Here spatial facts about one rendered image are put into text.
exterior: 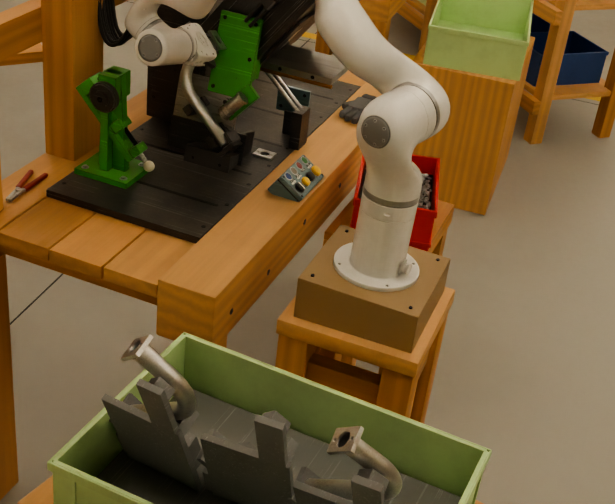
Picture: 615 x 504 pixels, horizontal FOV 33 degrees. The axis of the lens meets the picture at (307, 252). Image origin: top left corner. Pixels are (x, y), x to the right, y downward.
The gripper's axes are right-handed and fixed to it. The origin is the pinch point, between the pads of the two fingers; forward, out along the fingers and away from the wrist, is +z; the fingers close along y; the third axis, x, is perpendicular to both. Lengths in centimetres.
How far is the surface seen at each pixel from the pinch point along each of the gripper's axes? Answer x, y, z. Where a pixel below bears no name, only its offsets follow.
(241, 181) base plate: 10.5, -33.9, -2.8
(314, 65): -14.6, -16.2, 20.4
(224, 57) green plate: -0.6, -4.2, 2.9
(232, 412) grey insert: 4, -77, -75
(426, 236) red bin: -21, -70, 8
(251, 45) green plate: -8.6, -5.7, 2.8
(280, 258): 7, -56, -14
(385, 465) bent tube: -36, -89, -111
